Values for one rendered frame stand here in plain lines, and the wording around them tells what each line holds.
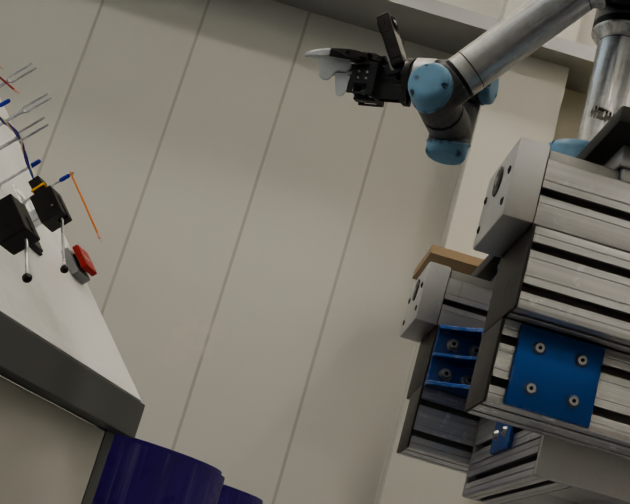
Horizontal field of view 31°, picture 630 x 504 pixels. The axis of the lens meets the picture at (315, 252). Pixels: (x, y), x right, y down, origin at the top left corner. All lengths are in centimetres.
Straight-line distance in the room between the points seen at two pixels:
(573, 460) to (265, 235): 317
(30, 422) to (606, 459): 93
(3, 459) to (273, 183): 277
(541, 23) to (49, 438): 105
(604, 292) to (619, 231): 7
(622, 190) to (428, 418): 54
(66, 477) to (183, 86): 276
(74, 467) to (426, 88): 87
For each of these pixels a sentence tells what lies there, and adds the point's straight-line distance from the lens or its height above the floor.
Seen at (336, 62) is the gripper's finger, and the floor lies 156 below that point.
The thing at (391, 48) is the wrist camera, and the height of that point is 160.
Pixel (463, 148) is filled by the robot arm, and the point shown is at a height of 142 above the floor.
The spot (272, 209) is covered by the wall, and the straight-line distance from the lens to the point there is 438.
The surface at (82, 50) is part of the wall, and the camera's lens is 464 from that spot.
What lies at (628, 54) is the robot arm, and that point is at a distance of 204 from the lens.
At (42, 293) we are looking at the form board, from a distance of 189.
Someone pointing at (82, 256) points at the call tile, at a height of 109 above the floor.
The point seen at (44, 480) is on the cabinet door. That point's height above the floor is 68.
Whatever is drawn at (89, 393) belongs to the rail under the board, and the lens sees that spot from 190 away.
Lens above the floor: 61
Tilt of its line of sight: 17 degrees up
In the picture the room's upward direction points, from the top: 16 degrees clockwise
